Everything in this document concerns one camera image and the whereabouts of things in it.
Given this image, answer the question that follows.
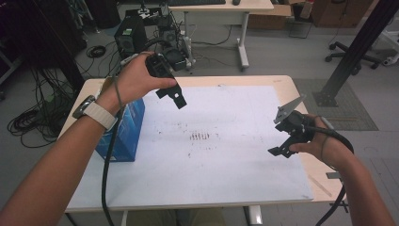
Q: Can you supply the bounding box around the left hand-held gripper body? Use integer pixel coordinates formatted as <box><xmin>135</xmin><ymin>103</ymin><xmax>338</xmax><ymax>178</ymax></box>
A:
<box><xmin>144</xmin><ymin>46</ymin><xmax>190</xmax><ymax>92</ymax></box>

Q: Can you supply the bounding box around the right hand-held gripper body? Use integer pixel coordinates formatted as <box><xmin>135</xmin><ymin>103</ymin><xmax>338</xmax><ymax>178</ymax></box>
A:
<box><xmin>273</xmin><ymin>94</ymin><xmax>315</xmax><ymax>147</ymax></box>

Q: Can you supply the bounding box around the blue cardboard box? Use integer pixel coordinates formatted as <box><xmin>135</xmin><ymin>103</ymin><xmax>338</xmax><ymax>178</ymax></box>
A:
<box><xmin>94</xmin><ymin>98</ymin><xmax>146</xmax><ymax>163</ymax></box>

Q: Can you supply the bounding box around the person's left hand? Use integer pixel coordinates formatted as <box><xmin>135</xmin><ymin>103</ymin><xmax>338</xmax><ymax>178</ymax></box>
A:
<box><xmin>96</xmin><ymin>51</ymin><xmax>179</xmax><ymax>117</ymax></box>

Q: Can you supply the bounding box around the person's right hand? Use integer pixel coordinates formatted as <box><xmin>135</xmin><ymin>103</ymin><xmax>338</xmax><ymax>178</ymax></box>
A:
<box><xmin>288</xmin><ymin>113</ymin><xmax>356</xmax><ymax>172</ymax></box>

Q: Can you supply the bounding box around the light wooden table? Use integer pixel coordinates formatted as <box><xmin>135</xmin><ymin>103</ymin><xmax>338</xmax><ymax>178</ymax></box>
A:
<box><xmin>57</xmin><ymin>74</ymin><xmax>347</xmax><ymax>226</ymax></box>

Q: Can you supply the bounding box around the black computer tower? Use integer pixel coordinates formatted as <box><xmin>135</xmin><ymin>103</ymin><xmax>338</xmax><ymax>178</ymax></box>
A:
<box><xmin>113</xmin><ymin>15</ymin><xmax>149</xmax><ymax>59</ymax></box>

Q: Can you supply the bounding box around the grey floor mat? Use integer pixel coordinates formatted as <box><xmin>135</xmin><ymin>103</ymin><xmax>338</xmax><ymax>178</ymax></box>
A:
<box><xmin>293</xmin><ymin>78</ymin><xmax>379</xmax><ymax>132</ymax></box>

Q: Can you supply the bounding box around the white paper sheet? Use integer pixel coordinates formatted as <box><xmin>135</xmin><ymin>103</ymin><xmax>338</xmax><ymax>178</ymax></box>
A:
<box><xmin>65</xmin><ymin>85</ymin><xmax>314</xmax><ymax>212</ymax></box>

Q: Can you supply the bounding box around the wristwatch with white band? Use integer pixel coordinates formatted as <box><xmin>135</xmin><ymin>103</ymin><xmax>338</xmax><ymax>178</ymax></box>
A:
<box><xmin>72</xmin><ymin>94</ymin><xmax>119</xmax><ymax>132</ymax></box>

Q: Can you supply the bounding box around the black keyboard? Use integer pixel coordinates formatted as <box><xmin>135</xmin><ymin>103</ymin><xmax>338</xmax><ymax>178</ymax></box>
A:
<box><xmin>168</xmin><ymin>0</ymin><xmax>227</xmax><ymax>8</ymax></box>

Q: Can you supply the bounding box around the white office desk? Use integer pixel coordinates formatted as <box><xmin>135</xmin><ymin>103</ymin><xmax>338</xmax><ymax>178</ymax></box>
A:
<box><xmin>168</xmin><ymin>0</ymin><xmax>276</xmax><ymax>72</ymax></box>

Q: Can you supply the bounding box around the black office chair base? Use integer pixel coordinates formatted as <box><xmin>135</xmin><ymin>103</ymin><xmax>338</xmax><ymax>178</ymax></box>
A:
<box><xmin>324</xmin><ymin>40</ymin><xmax>382</xmax><ymax>76</ymax></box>

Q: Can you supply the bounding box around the brown cardboard box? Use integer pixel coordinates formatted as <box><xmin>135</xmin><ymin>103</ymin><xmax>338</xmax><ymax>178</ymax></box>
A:
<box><xmin>247</xmin><ymin>3</ymin><xmax>295</xmax><ymax>31</ymax></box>

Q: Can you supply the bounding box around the brown wooden cabinet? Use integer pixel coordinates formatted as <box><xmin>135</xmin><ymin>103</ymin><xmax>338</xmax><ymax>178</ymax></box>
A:
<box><xmin>310</xmin><ymin>0</ymin><xmax>379</xmax><ymax>28</ymax></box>

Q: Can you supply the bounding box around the dark curtain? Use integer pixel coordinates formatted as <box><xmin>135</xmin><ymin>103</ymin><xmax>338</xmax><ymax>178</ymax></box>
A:
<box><xmin>0</xmin><ymin>0</ymin><xmax>87</xmax><ymax>95</ymax></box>

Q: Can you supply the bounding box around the grey wrist strap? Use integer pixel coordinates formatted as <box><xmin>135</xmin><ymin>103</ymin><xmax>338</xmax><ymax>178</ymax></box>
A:
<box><xmin>112</xmin><ymin>74</ymin><xmax>125</xmax><ymax>110</ymax></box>
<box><xmin>318</xmin><ymin>115</ymin><xmax>332</xmax><ymax>162</ymax></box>

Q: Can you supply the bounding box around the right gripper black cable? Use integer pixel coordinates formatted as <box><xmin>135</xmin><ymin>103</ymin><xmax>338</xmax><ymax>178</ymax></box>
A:
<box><xmin>302</xmin><ymin>124</ymin><xmax>356</xmax><ymax>226</ymax></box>

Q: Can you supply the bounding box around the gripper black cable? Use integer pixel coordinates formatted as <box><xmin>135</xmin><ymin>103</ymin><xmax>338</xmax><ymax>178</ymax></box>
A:
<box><xmin>101</xmin><ymin>106</ymin><xmax>126</xmax><ymax>226</ymax></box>
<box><xmin>302</xmin><ymin>124</ymin><xmax>356</xmax><ymax>226</ymax></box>

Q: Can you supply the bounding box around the grey metal table bracket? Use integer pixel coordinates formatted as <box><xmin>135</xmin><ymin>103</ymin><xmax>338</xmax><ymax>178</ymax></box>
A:
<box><xmin>326</xmin><ymin>170</ymin><xmax>343</xmax><ymax>181</ymax></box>

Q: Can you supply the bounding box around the coiled black cable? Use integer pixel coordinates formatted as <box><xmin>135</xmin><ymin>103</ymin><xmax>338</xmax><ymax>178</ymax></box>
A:
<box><xmin>86</xmin><ymin>44</ymin><xmax>107</xmax><ymax>59</ymax></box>

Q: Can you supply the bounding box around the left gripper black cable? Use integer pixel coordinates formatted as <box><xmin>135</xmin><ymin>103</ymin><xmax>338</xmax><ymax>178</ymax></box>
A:
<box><xmin>101</xmin><ymin>106</ymin><xmax>126</xmax><ymax>226</ymax></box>

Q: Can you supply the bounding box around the black metal post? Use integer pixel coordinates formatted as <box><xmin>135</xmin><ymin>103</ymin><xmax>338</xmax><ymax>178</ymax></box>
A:
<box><xmin>311</xmin><ymin>0</ymin><xmax>399</xmax><ymax>107</ymax></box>

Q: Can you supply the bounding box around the black wire rack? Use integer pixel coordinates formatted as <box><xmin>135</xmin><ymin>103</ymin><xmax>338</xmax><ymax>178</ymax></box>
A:
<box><xmin>288</xmin><ymin>12</ymin><xmax>314</xmax><ymax>40</ymax></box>

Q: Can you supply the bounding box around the bundle of black floor cables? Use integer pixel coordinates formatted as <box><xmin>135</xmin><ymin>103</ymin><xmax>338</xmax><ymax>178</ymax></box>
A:
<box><xmin>7</xmin><ymin>67</ymin><xmax>83</xmax><ymax>149</ymax></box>

